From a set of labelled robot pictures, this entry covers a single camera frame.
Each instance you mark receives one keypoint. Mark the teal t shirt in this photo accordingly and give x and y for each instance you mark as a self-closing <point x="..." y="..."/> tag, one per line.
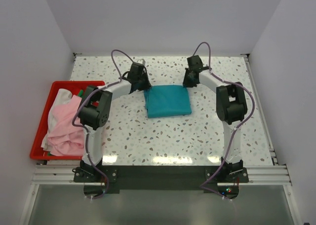
<point x="167" y="101"/>

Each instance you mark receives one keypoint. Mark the white t shirt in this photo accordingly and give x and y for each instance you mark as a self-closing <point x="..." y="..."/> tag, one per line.
<point x="63" y="97"/>

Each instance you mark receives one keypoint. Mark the red plastic bin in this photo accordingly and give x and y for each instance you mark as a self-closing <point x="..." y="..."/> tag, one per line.
<point x="37" y="152"/>

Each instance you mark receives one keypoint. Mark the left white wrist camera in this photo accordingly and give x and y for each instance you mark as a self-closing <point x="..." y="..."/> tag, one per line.
<point x="141" y="61"/>

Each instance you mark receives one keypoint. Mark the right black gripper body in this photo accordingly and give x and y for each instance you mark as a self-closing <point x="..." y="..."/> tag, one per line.
<point x="187" y="81"/>

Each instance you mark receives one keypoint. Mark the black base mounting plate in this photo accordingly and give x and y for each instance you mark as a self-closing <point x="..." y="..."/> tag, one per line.
<point x="114" y="179"/>

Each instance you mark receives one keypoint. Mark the pink t shirt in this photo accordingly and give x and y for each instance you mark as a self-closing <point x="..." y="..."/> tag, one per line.
<point x="64" y="138"/>

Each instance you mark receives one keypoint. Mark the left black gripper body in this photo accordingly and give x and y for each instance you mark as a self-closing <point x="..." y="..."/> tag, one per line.
<point x="143" y="82"/>

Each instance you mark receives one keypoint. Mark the aluminium frame rail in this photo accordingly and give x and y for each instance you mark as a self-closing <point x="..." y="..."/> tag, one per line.
<point x="258" y="175"/>

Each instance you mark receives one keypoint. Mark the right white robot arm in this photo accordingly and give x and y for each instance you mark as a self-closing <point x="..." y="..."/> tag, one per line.
<point x="231" y="108"/>

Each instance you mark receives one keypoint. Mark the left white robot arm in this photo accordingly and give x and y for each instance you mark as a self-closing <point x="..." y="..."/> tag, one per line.
<point x="94" y="111"/>

